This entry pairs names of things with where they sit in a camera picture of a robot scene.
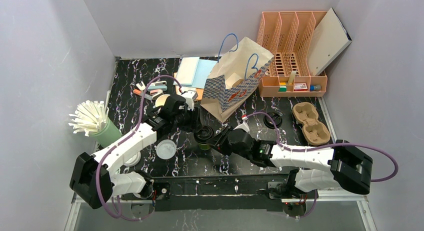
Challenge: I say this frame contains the green cup with black lid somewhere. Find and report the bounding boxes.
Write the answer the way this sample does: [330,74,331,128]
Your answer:
[193,125,215,151]

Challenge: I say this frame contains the blue checkered paper bag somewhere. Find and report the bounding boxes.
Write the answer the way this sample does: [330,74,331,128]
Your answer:
[200,33,274,122]

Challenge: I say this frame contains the stack of white paper cups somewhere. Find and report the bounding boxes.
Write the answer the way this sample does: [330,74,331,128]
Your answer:
[155,94,171,107]

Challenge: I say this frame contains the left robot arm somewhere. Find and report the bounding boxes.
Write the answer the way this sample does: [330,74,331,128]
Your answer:
[69,91,202,209]

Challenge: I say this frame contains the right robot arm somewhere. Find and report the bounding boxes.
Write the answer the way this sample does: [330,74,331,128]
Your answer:
[205,125,373,195]

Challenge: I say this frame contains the pink white mini stapler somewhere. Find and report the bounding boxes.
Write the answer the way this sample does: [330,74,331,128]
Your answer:
[149,89,164,101]

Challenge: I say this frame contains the clear plastic cup lid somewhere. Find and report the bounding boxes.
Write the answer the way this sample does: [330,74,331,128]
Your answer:
[156,139,177,160]

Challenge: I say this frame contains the black cup lid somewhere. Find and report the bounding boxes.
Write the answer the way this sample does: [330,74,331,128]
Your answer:
[263,112,283,130]

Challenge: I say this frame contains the white staple remover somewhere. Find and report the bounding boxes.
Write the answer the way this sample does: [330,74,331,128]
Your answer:
[135,82,146,91]

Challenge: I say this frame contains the light blue envelope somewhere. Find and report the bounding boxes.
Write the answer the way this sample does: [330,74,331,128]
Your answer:
[175,57,217,89]

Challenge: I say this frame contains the green eraser block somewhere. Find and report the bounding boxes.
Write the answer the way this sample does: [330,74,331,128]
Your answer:
[278,85,287,93]

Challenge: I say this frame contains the green cup of straws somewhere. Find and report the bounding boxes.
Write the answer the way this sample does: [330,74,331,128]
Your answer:
[68,100,122,148]

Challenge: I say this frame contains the red white small box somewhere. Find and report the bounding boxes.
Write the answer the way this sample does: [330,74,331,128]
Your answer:
[293,83,309,92]

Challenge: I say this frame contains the peach desk file organizer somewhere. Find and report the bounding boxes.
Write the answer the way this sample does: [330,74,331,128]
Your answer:
[256,11,328,98]

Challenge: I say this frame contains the white board binder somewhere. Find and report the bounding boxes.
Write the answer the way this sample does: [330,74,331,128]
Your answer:
[306,8,352,76]

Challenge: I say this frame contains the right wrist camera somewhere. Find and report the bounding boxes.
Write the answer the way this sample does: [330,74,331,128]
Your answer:
[234,114,250,133]

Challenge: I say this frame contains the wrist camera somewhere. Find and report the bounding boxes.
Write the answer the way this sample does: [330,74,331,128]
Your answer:
[234,114,250,133]
[180,87,198,111]

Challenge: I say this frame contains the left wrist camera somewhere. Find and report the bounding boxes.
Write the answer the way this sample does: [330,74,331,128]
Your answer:
[180,87,198,111]

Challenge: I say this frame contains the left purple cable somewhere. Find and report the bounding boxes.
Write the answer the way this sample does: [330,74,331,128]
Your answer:
[95,74,186,222]

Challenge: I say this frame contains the purple cable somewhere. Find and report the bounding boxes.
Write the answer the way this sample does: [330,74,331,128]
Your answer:
[95,74,186,222]
[243,111,399,220]

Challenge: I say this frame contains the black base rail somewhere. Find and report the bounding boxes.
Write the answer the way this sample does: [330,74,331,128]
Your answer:
[120,176,309,212]

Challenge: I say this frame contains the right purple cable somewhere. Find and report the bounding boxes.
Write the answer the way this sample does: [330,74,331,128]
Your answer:
[243,111,399,220]

